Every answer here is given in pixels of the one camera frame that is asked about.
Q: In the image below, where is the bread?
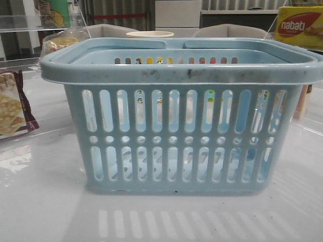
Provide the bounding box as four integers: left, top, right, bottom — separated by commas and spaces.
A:
40, 30, 79, 58

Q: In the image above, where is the green yellow cartoon box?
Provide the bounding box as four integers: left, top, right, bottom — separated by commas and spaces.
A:
34, 0, 70, 28

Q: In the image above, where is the yellow nabati wafer box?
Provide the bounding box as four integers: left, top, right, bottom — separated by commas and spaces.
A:
274, 6, 322, 50

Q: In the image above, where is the clear acrylic left shelf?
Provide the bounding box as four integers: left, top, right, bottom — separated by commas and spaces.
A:
1, 13, 86, 70

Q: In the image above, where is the white cabinet in background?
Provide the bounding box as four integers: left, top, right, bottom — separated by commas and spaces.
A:
154, 1, 201, 28

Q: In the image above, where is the beige right chair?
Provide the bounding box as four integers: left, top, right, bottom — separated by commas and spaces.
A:
193, 24, 267, 39

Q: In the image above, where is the beige left chair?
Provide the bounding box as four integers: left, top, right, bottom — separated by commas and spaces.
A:
80, 24, 138, 38

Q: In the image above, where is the maroon cracker package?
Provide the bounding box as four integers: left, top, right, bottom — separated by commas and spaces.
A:
1, 71, 39, 140

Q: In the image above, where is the beige chair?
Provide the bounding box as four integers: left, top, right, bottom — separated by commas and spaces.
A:
80, 24, 138, 38
193, 24, 267, 39

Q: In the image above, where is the light blue plastic basket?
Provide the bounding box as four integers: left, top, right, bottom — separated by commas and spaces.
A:
40, 38, 322, 195

